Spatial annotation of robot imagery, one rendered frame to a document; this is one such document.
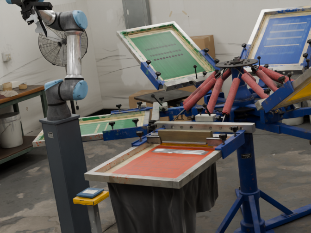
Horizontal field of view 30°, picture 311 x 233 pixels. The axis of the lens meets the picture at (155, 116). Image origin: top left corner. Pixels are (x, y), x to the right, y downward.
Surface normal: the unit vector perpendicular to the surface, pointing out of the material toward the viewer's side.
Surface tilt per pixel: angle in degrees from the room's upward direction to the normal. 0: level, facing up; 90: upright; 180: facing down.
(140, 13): 90
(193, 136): 90
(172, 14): 90
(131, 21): 90
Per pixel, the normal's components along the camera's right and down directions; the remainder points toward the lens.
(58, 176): -0.74, 0.25
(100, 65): -0.51, 0.26
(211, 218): -0.13, -0.96
